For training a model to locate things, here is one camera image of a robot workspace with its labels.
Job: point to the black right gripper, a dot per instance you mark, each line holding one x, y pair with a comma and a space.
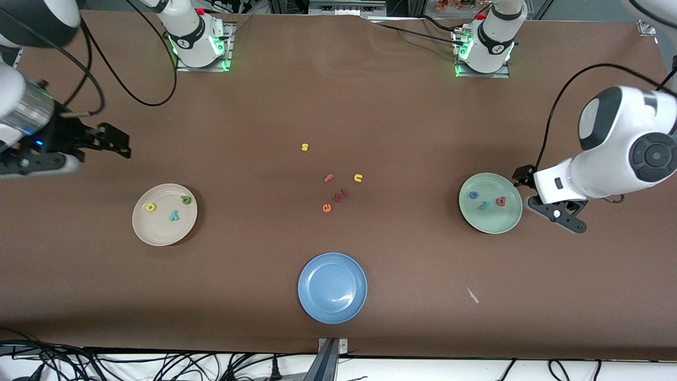
62, 133

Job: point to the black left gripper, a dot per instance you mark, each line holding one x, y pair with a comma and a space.
522, 175

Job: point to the teal foam letter y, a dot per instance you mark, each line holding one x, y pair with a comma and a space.
174, 215

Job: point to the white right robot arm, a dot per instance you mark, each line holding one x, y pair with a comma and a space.
31, 24

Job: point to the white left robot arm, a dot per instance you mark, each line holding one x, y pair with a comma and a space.
608, 159

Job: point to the pale green round plate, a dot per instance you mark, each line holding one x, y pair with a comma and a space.
489, 222

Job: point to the white paper scrap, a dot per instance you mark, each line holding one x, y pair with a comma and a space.
472, 295

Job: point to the beige round plate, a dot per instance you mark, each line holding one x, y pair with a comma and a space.
158, 230

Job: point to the brown table cover sheet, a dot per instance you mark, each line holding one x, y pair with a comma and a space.
106, 291

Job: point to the orange dried plant clutter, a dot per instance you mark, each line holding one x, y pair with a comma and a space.
455, 4

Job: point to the blue round plate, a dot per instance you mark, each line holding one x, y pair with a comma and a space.
332, 288

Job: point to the grey metal box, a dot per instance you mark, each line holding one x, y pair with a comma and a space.
344, 6

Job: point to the black power plug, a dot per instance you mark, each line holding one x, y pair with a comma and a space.
274, 370

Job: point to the aluminium corner bracket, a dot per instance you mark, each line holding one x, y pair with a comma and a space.
646, 27

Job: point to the metal table edge bracket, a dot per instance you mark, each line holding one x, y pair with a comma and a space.
330, 345

